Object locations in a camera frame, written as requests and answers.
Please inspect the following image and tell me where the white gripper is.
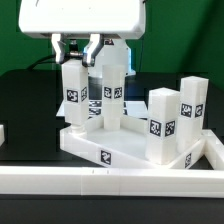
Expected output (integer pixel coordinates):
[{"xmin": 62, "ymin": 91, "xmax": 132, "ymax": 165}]
[{"xmin": 19, "ymin": 0, "xmax": 146, "ymax": 67}]

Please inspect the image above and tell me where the white desk top tray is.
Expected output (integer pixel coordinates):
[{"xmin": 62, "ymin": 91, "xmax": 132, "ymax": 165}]
[{"xmin": 60, "ymin": 115, "xmax": 205, "ymax": 169}]

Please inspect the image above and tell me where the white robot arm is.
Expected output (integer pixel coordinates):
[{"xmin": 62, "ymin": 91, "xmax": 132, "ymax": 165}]
[{"xmin": 19, "ymin": 0, "xmax": 146, "ymax": 78}]

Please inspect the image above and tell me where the white fiducial marker sheet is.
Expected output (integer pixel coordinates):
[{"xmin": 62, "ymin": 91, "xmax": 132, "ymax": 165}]
[{"xmin": 55, "ymin": 99, "xmax": 150, "ymax": 120}]

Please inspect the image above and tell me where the white block left edge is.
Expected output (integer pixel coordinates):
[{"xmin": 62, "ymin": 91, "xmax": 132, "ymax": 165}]
[{"xmin": 0, "ymin": 125, "xmax": 5, "ymax": 146}]

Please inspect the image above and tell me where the white front fence bar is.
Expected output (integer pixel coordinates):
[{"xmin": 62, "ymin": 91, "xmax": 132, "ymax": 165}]
[{"xmin": 0, "ymin": 166, "xmax": 224, "ymax": 198}]

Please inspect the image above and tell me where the black cable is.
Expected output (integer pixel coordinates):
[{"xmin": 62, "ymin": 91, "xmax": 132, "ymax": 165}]
[{"xmin": 27, "ymin": 49, "xmax": 84, "ymax": 70}]

